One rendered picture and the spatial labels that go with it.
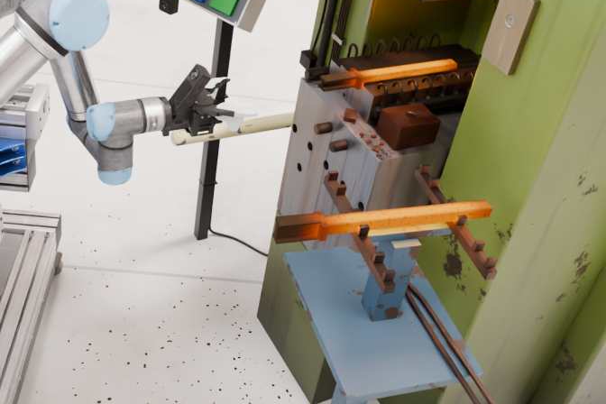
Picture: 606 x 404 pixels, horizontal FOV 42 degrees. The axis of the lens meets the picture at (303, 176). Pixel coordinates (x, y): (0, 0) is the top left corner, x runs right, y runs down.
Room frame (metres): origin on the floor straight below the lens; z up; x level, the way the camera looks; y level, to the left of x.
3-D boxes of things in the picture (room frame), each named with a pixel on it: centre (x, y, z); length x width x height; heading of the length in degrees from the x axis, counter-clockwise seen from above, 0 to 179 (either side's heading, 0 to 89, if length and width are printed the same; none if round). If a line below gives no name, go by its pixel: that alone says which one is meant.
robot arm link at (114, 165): (1.37, 0.42, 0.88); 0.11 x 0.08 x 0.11; 44
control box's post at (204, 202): (2.13, 0.32, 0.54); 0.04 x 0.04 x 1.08; 36
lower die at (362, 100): (1.85, -0.24, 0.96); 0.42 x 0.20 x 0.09; 126
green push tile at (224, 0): (1.98, 0.30, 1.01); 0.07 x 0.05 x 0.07; 61
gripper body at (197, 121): (1.45, 0.28, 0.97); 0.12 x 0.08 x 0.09; 126
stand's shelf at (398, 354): (1.21, -0.21, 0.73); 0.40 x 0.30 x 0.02; 26
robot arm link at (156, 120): (1.40, 0.34, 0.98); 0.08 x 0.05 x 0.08; 36
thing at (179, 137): (1.96, 0.21, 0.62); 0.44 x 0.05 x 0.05; 126
